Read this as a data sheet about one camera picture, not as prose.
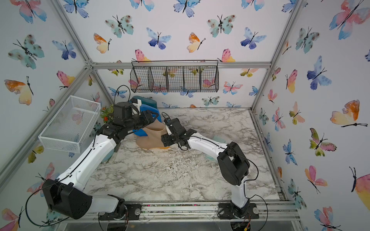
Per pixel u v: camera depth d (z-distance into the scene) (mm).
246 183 532
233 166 481
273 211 753
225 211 734
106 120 954
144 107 834
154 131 768
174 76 979
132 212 730
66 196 392
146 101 882
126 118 580
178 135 674
